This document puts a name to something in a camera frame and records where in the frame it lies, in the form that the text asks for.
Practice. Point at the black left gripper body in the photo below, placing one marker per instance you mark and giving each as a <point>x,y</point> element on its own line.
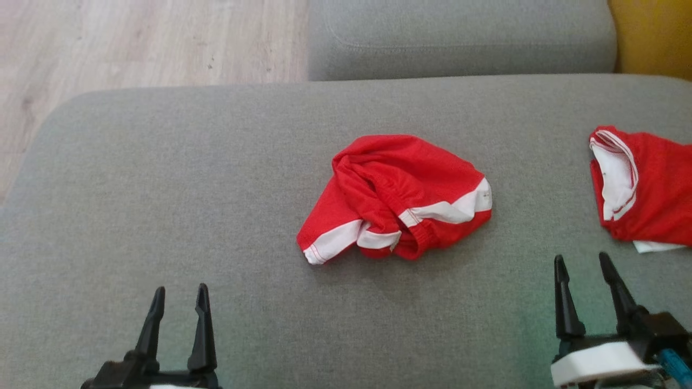
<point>146,375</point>

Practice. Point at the long grey sofa seat cushion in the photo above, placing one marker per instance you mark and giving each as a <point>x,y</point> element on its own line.
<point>459,38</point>

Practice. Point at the red basketball jersey number 23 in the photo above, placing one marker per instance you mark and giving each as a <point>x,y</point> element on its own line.
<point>662,183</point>

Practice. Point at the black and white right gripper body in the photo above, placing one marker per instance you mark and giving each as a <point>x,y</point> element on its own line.
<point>600,362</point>

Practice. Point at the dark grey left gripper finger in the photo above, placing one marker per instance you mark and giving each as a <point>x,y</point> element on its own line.
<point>151,329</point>
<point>203,335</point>

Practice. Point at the grey sofa chaise cushion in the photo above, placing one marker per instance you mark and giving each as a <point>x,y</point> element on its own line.
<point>189,189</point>

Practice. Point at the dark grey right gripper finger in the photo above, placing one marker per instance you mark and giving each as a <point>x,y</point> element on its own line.
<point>621,302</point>
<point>566,302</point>

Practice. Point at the large yellow sofa back cushion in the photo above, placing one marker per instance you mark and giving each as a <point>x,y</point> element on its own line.
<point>654,32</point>

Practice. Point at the red shorts with white stripes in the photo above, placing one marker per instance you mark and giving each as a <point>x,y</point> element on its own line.
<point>411,173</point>

